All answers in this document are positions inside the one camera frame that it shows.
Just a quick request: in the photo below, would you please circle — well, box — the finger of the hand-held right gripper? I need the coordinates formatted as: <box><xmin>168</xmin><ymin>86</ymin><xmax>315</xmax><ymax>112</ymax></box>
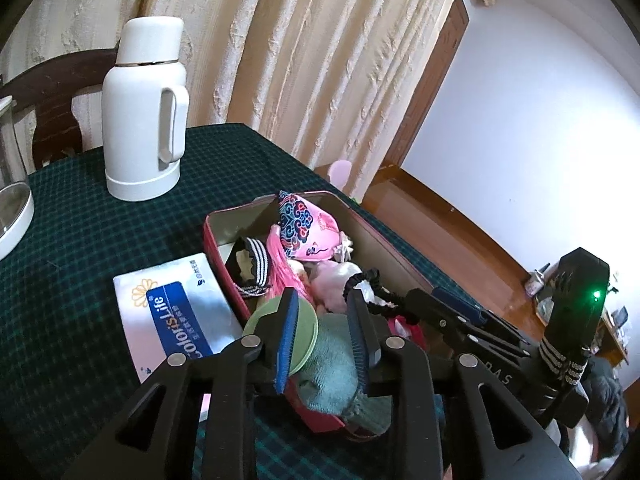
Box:
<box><xmin>432</xmin><ymin>287</ymin><xmax>526</xmax><ymax>343</ymax></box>
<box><xmin>405</xmin><ymin>290</ymin><xmax>531</xmax><ymax>361</ymax></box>

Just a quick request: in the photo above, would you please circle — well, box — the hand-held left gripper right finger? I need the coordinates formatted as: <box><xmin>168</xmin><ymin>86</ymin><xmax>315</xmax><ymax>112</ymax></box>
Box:
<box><xmin>346</xmin><ymin>287</ymin><xmax>583</xmax><ymax>480</ymax></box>

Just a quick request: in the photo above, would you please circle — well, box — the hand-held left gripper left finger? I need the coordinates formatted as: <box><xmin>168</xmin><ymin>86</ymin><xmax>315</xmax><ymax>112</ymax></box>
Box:
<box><xmin>60</xmin><ymin>287</ymin><xmax>301</xmax><ymax>480</ymax></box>

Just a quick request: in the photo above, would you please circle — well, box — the green round pad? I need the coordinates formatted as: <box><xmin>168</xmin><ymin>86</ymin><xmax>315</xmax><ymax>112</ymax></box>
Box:
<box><xmin>242</xmin><ymin>297</ymin><xmax>321</xmax><ymax>376</ymax></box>

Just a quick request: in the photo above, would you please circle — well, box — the teal knitted cloth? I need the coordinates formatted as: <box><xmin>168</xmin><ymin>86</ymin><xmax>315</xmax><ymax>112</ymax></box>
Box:
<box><xmin>287</xmin><ymin>312</ymin><xmax>396</xmax><ymax>436</ymax></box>

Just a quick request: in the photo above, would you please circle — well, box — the black ruffled hair band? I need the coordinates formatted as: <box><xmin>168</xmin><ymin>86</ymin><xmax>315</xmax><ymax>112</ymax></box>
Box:
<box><xmin>342</xmin><ymin>267</ymin><xmax>426</xmax><ymax>326</ymax></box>

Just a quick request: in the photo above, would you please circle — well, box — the bright pink cloth strip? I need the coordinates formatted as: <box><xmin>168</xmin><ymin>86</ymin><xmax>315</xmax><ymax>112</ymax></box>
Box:
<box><xmin>267</xmin><ymin>225</ymin><xmax>316</xmax><ymax>311</ymax></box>

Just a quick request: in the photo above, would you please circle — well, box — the black white striped band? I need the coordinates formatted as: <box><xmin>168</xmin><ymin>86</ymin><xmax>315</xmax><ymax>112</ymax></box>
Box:
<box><xmin>235</xmin><ymin>236</ymin><xmax>273</xmax><ymax>301</ymax></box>

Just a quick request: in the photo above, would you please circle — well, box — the cream knitted cloth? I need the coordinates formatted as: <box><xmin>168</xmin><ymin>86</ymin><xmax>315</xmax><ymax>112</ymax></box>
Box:
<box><xmin>232</xmin><ymin>249</ymin><xmax>258</xmax><ymax>283</ymax></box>

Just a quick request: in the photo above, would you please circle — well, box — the pink embroidered pouch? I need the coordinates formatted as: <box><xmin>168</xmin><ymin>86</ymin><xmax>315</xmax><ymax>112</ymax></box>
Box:
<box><xmin>270</xmin><ymin>190</ymin><xmax>356</xmax><ymax>264</ymax></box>

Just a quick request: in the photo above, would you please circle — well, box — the red rectangular box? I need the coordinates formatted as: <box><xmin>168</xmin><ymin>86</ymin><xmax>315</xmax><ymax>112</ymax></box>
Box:
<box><xmin>202</xmin><ymin>190</ymin><xmax>481</xmax><ymax>436</ymax></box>

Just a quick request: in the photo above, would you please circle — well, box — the small background clutter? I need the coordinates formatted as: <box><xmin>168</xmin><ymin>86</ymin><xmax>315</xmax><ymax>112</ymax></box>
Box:
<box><xmin>525</xmin><ymin>262</ymin><xmax>555</xmax><ymax>297</ymax></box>

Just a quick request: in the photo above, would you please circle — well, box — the background wooden desk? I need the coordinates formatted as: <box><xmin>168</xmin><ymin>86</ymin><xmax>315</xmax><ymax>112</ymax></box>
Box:
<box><xmin>590</xmin><ymin>280</ymin><xmax>632</xmax><ymax>366</ymax></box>

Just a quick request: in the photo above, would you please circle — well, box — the person's dark clothing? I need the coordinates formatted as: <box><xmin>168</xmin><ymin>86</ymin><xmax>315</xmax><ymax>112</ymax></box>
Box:
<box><xmin>580</xmin><ymin>355</ymin><xmax>630</xmax><ymax>466</ymax></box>

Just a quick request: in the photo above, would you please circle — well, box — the white blue tissue pack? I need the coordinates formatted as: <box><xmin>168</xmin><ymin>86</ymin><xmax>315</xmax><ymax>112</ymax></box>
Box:
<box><xmin>113</xmin><ymin>252</ymin><xmax>246</xmax><ymax>386</ymax></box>

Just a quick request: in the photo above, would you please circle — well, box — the pink round object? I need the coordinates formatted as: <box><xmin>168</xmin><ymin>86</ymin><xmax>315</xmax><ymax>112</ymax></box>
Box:
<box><xmin>327</xmin><ymin>160</ymin><xmax>353</xmax><ymax>191</ymax></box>

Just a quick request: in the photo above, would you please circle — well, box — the white thermos jug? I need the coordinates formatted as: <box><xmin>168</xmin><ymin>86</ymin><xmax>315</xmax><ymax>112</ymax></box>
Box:
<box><xmin>101</xmin><ymin>16</ymin><xmax>190</xmax><ymax>202</ymax></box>

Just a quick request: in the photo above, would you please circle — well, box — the beige patterned curtain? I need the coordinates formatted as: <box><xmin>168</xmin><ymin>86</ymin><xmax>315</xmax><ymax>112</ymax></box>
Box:
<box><xmin>0</xmin><ymin>0</ymin><xmax>496</xmax><ymax>196</ymax></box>

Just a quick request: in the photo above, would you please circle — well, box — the glass kettle with white base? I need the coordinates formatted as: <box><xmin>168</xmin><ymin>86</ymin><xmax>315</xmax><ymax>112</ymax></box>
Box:
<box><xmin>0</xmin><ymin>95</ymin><xmax>36</xmax><ymax>261</ymax></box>

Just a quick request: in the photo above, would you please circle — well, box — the dark wooden chair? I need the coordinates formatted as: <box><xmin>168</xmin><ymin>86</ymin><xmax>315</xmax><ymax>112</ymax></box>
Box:
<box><xmin>0</xmin><ymin>49</ymin><xmax>118</xmax><ymax>171</ymax></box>

